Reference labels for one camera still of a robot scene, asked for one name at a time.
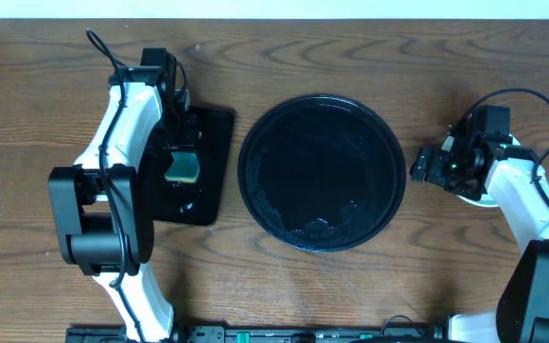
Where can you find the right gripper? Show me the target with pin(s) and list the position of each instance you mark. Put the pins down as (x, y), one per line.
(435, 171)

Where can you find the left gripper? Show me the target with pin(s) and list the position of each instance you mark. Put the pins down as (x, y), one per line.
(192, 135)

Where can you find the green scouring sponge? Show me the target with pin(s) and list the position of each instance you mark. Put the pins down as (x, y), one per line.
(185, 167)

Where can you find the light blue plate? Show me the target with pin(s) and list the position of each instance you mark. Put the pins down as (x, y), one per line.
(464, 170)

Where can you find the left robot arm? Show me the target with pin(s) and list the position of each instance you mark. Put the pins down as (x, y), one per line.
(101, 215)

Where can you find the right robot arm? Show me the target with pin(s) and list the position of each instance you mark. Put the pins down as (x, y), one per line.
(498, 172)

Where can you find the black rectangular tray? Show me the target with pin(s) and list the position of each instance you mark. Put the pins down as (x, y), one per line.
(197, 203)

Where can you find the black round tray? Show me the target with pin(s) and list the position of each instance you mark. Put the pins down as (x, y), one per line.
(321, 173)

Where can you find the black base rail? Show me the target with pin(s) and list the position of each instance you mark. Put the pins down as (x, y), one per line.
(390, 333)

